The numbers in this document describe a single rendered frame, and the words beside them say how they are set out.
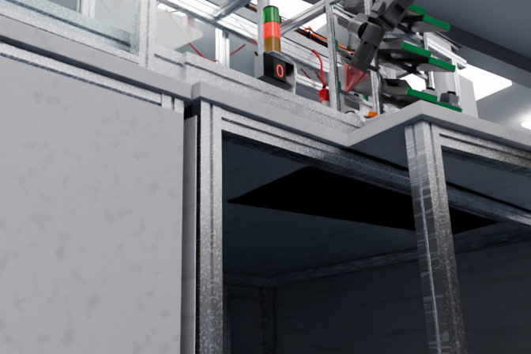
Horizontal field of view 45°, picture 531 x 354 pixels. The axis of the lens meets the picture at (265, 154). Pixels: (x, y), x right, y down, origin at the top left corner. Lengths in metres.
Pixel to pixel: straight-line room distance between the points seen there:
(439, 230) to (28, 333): 0.71
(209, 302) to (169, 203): 0.17
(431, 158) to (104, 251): 0.62
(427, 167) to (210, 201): 0.41
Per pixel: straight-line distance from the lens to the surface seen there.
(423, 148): 1.24
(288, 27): 3.29
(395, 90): 2.06
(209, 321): 1.03
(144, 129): 1.04
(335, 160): 1.34
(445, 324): 1.17
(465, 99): 3.78
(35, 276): 0.90
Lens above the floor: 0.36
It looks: 20 degrees up
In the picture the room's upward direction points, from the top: 2 degrees counter-clockwise
